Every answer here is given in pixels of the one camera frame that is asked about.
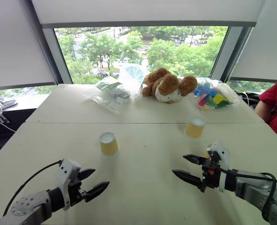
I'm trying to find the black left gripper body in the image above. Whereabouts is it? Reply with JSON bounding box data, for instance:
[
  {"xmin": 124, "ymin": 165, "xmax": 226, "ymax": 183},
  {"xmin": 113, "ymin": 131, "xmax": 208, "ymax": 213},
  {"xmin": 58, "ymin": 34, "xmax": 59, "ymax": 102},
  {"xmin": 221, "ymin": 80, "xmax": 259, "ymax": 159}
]
[{"xmin": 67, "ymin": 173, "xmax": 87, "ymax": 207}]

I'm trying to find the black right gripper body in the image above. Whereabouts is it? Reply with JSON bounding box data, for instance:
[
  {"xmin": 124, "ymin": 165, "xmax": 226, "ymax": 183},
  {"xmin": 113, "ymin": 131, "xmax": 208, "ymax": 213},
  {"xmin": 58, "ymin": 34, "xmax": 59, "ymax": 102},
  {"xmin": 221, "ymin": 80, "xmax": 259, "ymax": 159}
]
[{"xmin": 200, "ymin": 152, "xmax": 222, "ymax": 193}]

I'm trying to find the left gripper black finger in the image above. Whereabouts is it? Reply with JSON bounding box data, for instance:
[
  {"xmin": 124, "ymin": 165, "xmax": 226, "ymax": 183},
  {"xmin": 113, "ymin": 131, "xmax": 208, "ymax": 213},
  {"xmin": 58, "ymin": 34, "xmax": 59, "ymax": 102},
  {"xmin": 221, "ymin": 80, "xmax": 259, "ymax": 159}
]
[
  {"xmin": 78, "ymin": 168, "xmax": 96, "ymax": 181},
  {"xmin": 84, "ymin": 180, "xmax": 110, "ymax": 203}
]

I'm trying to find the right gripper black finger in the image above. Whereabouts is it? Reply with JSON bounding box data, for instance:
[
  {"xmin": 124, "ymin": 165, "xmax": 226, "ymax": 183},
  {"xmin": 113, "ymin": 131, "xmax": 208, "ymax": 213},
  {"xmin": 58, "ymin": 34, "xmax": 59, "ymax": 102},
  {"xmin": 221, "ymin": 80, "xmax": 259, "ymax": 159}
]
[
  {"xmin": 183, "ymin": 154, "xmax": 210, "ymax": 166},
  {"xmin": 171, "ymin": 170, "xmax": 203, "ymax": 188}
]

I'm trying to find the plastic bag of colourful blocks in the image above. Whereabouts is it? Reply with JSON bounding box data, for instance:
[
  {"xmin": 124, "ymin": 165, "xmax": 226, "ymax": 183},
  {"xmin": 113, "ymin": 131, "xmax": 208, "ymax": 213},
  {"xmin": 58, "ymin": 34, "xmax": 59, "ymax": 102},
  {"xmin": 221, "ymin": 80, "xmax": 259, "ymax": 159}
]
[{"xmin": 193, "ymin": 78, "xmax": 242, "ymax": 112}]

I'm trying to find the brown plush teddy bear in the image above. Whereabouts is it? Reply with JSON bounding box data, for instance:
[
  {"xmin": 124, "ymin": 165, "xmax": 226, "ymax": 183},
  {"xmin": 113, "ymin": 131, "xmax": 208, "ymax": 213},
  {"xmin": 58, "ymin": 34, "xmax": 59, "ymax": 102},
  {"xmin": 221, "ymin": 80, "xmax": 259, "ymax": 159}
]
[{"xmin": 141, "ymin": 67, "xmax": 199, "ymax": 105}]

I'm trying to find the plastic bag of grey parts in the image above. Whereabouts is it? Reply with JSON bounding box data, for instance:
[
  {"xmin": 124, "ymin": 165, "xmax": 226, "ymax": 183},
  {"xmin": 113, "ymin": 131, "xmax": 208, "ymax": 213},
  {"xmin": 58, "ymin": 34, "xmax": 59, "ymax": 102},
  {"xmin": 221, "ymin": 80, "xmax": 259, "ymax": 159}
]
[{"xmin": 88, "ymin": 75, "xmax": 132, "ymax": 115}]

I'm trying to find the clear empty plastic bag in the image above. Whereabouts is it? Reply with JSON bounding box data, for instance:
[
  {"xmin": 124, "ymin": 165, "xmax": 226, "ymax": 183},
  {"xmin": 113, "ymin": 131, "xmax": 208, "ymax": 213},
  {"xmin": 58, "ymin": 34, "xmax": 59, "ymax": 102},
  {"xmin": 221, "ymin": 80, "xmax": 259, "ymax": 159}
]
[{"xmin": 116, "ymin": 64, "xmax": 151, "ymax": 95}]

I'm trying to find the white roller blind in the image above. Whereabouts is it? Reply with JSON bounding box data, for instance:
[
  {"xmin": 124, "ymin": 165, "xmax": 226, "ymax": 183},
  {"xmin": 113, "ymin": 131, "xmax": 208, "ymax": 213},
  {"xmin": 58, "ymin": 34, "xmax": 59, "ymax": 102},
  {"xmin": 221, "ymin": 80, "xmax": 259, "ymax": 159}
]
[
  {"xmin": 31, "ymin": 0, "xmax": 266, "ymax": 29},
  {"xmin": 0, "ymin": 0, "xmax": 57, "ymax": 92},
  {"xmin": 229, "ymin": 0, "xmax": 277, "ymax": 83}
]

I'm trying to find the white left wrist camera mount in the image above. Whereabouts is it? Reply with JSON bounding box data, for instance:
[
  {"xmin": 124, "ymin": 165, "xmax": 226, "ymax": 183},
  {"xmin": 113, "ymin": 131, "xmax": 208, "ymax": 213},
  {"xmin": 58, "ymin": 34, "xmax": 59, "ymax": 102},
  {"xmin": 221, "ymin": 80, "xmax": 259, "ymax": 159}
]
[{"xmin": 57, "ymin": 158, "xmax": 82, "ymax": 211}]

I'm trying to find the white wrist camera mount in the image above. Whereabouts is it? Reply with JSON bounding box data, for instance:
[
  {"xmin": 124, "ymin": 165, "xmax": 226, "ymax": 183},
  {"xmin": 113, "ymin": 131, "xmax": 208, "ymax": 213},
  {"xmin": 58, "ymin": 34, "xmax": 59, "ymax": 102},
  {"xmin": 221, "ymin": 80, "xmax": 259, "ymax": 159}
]
[
  {"xmin": 57, "ymin": 158, "xmax": 82, "ymax": 211},
  {"xmin": 206, "ymin": 140, "xmax": 231, "ymax": 193}
]

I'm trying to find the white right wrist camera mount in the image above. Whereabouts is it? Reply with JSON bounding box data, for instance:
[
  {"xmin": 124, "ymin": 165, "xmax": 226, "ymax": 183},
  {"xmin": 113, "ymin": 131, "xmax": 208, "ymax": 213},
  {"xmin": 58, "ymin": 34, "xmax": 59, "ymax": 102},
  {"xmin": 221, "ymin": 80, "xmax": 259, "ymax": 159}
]
[{"xmin": 206, "ymin": 140, "xmax": 231, "ymax": 193}]

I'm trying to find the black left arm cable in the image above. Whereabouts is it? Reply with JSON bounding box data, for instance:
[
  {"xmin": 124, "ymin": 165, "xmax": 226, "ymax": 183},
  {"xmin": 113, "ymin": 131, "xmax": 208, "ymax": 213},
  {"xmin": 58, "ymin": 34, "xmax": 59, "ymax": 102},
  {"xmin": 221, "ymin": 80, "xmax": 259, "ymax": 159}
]
[{"xmin": 2, "ymin": 160, "xmax": 62, "ymax": 217}]

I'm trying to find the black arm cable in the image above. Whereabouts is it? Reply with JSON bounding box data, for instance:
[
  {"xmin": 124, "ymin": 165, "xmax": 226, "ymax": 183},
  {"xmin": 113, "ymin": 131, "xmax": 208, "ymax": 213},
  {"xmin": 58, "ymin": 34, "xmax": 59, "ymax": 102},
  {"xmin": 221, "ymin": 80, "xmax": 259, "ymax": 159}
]
[
  {"xmin": 2, "ymin": 160, "xmax": 62, "ymax": 217},
  {"xmin": 220, "ymin": 168, "xmax": 277, "ymax": 221}
]

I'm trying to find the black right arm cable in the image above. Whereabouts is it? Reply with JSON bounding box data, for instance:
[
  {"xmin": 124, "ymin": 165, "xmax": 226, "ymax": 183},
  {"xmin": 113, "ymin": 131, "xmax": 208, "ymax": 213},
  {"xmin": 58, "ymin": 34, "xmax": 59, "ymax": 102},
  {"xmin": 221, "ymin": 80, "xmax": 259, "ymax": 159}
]
[{"xmin": 220, "ymin": 168, "xmax": 277, "ymax": 221}]

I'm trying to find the black bag with white cable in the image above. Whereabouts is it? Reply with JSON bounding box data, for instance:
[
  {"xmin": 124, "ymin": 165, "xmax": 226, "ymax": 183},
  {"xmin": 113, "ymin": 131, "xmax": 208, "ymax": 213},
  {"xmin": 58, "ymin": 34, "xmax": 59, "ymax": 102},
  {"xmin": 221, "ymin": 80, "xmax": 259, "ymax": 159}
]
[{"xmin": 236, "ymin": 91, "xmax": 262, "ymax": 111}]

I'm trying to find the grey window frame post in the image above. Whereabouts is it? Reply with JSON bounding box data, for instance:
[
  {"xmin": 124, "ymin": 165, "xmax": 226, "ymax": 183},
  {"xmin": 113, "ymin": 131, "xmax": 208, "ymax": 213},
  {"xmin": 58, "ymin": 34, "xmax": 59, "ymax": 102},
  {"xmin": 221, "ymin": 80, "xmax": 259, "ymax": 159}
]
[
  {"xmin": 18, "ymin": 0, "xmax": 73, "ymax": 85},
  {"xmin": 209, "ymin": 25, "xmax": 254, "ymax": 82}
]

